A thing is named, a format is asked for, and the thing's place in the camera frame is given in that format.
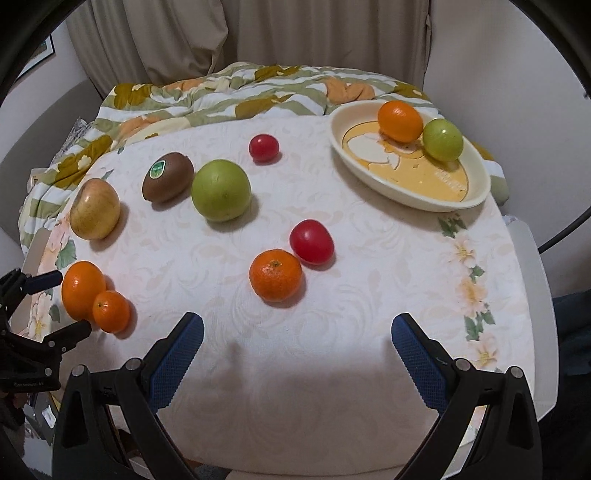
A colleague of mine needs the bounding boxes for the dark blue cloth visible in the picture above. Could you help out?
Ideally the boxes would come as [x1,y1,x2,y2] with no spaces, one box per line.
[551,290,591,402]

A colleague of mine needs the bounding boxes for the small orange mandarin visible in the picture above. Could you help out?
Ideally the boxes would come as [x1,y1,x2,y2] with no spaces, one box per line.
[92,290,131,334]

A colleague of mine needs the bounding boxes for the small green fruit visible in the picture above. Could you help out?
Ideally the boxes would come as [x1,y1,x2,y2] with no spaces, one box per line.
[422,118,463,162]

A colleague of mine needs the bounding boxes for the large green fruit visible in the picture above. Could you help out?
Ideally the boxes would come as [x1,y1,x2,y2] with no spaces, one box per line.
[191,159,252,223]

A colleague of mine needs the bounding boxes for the brown kiwi with green sticker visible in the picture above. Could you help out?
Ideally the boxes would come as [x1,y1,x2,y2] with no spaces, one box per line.
[141,152,195,203]

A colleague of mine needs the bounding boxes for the white embossed floral cloth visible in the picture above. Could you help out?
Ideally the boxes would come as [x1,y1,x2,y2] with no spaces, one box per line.
[28,111,539,467]

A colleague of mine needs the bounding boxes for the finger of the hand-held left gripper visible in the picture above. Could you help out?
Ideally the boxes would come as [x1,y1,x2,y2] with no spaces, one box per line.
[41,320,93,357]
[0,270,63,315]

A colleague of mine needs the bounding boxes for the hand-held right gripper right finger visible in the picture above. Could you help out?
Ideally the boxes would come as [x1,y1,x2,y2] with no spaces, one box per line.
[391,313,543,480]

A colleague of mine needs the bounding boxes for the small red tomato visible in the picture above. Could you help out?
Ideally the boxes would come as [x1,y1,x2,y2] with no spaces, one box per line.
[249,134,280,164]

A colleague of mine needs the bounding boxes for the large red tomato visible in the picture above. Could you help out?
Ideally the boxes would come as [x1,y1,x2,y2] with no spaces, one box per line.
[289,219,335,267]

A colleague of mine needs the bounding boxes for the framed wall picture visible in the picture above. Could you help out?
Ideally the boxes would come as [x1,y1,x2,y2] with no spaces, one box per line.
[25,33,57,77]

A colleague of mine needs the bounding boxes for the beige curtain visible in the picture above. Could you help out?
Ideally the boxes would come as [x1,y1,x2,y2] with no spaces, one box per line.
[65,0,433,100]

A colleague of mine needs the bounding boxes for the green striped floral blanket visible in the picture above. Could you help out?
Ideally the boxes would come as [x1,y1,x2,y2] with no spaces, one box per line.
[18,61,509,252]

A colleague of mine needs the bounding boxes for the white bowl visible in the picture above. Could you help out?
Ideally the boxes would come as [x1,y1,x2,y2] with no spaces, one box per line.
[331,100,491,213]

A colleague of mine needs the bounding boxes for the white chair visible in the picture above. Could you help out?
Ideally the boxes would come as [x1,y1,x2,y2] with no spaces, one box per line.
[505,219,557,421]

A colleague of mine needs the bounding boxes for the black cable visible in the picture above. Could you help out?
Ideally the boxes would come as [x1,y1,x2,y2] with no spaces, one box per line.
[537,198,591,254]

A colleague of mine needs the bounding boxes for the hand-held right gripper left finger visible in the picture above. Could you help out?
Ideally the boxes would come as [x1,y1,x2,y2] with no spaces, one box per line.
[52,311,205,480]

